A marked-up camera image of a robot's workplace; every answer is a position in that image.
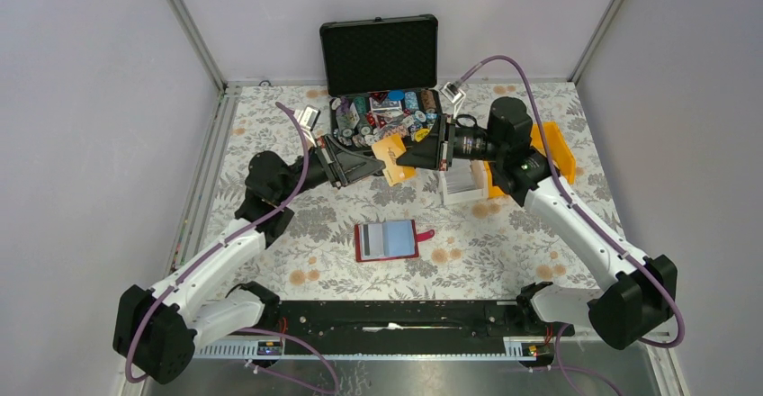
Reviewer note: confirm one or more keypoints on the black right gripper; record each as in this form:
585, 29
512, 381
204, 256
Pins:
426, 154

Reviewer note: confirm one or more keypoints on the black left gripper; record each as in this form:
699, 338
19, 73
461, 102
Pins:
346, 168

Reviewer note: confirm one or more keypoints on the gold credit card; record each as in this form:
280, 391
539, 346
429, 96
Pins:
387, 150

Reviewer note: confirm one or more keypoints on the white plastic bin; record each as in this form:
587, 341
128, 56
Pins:
480, 193

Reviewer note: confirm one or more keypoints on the yellow bin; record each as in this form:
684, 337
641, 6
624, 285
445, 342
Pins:
562, 157
494, 191

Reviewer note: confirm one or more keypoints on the white grey credit card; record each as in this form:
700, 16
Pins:
372, 241

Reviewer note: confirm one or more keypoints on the red leather card holder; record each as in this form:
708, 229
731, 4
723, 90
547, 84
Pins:
402, 240

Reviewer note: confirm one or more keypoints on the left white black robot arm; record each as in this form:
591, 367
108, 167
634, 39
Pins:
159, 328

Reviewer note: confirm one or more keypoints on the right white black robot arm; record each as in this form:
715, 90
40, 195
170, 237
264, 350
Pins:
635, 293

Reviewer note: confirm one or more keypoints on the cards in white bin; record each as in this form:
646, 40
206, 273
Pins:
459, 178

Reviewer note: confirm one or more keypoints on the yellow round dealer chip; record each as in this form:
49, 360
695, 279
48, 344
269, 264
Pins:
421, 134

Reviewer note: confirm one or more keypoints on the floral patterned table mat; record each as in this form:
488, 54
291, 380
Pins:
486, 249

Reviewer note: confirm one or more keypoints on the black poker chip case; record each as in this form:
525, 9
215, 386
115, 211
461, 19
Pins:
381, 75

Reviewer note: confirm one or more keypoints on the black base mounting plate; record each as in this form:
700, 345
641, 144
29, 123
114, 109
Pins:
415, 321

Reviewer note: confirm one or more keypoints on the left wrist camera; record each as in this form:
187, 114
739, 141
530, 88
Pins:
308, 117

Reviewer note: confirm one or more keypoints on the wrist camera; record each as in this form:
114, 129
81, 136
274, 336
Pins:
453, 92
308, 117

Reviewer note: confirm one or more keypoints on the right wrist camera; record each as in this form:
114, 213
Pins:
453, 92

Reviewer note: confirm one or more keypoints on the white slotted cable duct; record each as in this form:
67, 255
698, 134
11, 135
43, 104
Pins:
386, 349

